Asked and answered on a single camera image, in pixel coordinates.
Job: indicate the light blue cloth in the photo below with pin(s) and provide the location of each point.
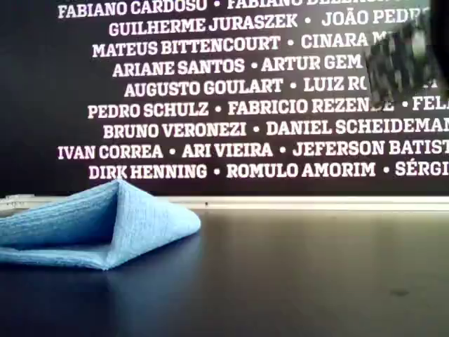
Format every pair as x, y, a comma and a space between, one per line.
147, 217

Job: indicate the aluminium table frame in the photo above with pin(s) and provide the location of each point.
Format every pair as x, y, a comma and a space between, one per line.
315, 203

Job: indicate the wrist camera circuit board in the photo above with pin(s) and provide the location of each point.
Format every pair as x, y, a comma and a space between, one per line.
400, 63

